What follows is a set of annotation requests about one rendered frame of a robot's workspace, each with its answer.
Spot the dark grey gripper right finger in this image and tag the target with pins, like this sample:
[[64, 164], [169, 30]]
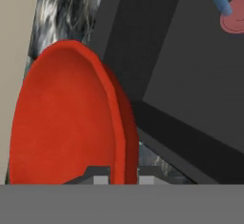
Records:
[[149, 176]]

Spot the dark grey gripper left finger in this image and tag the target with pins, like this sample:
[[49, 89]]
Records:
[[95, 177]]

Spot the red bowl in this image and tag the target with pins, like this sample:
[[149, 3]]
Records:
[[66, 116]]

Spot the dark grey sink basin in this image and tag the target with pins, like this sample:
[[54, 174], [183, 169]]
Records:
[[190, 85]]

